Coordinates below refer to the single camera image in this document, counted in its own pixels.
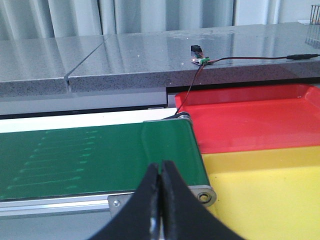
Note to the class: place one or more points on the small green circuit board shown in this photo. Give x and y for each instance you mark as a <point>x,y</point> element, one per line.
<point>199,57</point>

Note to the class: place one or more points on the aluminium conveyor frame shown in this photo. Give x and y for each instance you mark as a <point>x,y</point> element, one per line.
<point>75,205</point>

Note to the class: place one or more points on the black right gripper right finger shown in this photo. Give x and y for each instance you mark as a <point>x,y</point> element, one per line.
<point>183,216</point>

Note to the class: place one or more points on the yellow tray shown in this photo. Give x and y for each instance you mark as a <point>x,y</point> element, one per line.
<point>267,194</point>

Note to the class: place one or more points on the grey stone bench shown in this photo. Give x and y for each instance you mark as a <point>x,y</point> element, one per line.
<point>246,53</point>

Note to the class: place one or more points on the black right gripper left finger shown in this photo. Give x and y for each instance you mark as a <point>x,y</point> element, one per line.
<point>139,218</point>

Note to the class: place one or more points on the red tray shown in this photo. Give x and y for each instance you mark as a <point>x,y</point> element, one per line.
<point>253,118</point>

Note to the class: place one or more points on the white curtain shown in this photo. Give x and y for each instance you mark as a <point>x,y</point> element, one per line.
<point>32,19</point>

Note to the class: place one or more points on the metal wire rack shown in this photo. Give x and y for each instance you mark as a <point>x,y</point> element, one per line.
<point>315,14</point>

